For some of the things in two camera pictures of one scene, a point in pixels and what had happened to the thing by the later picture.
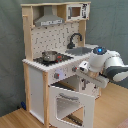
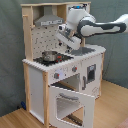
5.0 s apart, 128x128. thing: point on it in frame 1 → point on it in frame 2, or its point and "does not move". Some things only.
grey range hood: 48,18 does not move
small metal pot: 49,56 does not move
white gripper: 84,71 → 67,36
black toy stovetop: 59,58 does not move
